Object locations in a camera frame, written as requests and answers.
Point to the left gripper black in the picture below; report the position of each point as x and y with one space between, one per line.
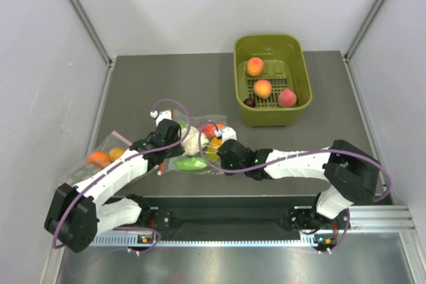
177 151

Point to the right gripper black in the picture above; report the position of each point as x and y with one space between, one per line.
224 165

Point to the fake orange yellow mango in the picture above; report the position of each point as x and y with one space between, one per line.
211 151

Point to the clear zip bag red seal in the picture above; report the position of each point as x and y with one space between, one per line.
198 122

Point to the fake green cucumber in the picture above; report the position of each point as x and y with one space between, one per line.
191 164

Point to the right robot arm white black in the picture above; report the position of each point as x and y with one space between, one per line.
351 173

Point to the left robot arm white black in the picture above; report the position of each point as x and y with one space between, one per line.
81 212

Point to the dark fake plum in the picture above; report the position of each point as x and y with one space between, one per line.
250 102

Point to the fake orange fruit in bag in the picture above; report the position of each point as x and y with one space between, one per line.
101 159

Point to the fake peach middle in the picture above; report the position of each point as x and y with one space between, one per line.
262 89

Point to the fake peach pink right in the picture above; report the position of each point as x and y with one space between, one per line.
287 98

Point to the fake peach back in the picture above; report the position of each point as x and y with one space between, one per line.
254 67

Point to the olive green plastic basin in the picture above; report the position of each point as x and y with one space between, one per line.
284 67

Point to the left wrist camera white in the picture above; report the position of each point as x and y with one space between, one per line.
158 117

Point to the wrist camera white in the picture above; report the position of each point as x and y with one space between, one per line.
225 133
158 117

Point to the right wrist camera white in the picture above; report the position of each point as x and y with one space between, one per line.
225 133

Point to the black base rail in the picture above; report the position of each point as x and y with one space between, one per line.
223 218

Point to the grey slotted cable duct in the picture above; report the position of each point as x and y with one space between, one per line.
126 239

